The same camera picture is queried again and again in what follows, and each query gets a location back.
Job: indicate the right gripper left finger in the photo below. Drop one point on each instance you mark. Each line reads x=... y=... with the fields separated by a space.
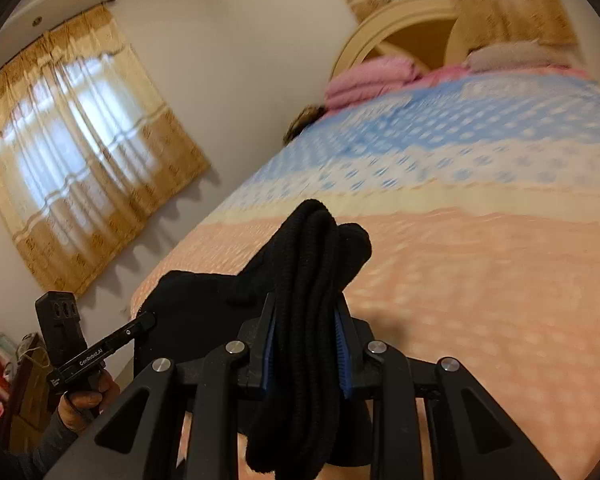
x=257 y=334

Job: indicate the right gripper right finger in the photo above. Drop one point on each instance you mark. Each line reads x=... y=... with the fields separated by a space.
x=356 y=368

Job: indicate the black pants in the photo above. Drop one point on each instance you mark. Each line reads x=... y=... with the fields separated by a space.
x=303 y=421

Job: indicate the left hand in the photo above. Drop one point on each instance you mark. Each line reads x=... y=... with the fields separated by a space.
x=74 y=409

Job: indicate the polka dot bed cover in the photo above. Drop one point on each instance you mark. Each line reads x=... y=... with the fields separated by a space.
x=482 y=200

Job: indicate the beige side window curtain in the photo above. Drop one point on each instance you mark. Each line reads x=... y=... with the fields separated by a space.
x=89 y=150

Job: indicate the brown patterned cloth bundle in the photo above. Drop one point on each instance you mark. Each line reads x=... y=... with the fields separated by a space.
x=308 y=116

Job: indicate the folded pink blanket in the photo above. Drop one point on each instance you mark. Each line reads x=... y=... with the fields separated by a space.
x=370 y=79

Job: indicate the cream wooden headboard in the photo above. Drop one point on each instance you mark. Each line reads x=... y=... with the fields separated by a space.
x=428 y=31

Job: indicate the striped pillow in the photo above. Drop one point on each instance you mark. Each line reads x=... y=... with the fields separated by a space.
x=512 y=55

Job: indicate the black side curtain rod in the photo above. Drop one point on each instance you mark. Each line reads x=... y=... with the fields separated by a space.
x=36 y=23

